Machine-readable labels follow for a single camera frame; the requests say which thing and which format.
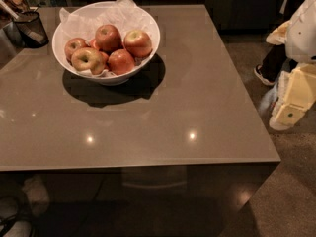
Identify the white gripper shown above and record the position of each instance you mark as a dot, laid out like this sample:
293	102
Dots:
303	39

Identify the red-green apple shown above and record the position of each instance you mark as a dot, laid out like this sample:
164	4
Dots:
138	43

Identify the red apple front centre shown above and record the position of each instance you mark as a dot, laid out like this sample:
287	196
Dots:
121	62

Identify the red apple back centre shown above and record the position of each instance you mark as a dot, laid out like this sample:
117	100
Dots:
108	38

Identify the white bowl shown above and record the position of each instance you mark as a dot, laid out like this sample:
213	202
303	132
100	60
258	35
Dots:
83	23

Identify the small hidden red apple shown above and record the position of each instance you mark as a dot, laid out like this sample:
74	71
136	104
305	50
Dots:
93	44

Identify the yellow-green apple front left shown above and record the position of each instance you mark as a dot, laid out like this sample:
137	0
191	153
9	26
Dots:
88	58

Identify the red apple far left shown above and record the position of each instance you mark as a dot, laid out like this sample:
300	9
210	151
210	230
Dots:
72	45

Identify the person's black white shoe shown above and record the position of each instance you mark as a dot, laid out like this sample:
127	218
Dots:
259	75

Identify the white paper liner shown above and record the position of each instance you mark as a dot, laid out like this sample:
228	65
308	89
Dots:
106	42

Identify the black mesh pen cup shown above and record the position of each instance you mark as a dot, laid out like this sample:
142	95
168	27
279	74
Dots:
31	29

